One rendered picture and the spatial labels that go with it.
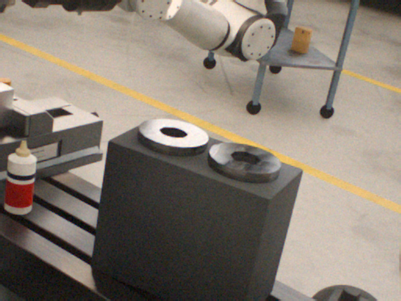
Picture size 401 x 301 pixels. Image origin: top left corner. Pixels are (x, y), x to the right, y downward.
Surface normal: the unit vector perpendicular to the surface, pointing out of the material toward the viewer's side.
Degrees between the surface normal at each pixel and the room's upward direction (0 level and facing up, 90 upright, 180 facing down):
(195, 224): 90
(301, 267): 0
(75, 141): 90
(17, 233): 0
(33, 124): 90
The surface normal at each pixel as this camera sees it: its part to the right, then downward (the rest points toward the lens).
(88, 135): 0.75, 0.40
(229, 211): -0.46, 0.33
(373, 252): 0.16, -0.89
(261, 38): 0.59, 0.51
